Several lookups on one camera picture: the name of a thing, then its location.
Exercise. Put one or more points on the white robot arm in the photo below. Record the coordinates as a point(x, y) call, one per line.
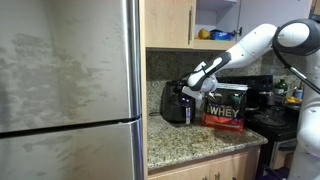
point(250, 43)

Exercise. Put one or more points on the black frying pan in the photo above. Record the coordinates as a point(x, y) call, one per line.
point(271, 120)

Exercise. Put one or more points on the tall wooden side panel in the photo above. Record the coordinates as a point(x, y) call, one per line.
point(143, 66)

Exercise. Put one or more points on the yellow small object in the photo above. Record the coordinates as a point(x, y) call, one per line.
point(291, 99)

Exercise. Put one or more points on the green glass bottle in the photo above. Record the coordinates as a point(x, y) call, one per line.
point(280, 87)

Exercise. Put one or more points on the stainless steel refrigerator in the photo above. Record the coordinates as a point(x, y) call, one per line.
point(66, 90)

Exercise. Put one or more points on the black air fryer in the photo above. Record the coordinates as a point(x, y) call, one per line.
point(173, 106)

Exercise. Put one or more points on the white cabinet door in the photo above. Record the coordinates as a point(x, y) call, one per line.
point(266, 11)

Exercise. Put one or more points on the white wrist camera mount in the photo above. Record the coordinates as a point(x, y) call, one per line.
point(192, 93)

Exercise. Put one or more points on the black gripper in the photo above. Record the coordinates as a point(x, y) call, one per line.
point(180, 86)

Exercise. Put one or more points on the wooden upper cabinet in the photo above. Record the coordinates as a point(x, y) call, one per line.
point(166, 23)

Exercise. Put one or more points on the black red whey protein bag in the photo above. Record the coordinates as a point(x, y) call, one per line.
point(225, 113)

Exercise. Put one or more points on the yellow bag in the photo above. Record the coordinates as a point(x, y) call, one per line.
point(203, 34)

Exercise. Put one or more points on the wooden lower cabinet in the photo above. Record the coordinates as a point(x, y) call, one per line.
point(213, 166)

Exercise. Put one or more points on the blue fabric object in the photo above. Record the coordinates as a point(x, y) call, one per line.
point(276, 174)

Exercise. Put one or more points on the wooden cabinet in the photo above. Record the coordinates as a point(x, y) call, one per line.
point(213, 166)
point(166, 23)

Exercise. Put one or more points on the black stove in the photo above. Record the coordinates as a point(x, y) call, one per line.
point(263, 133)

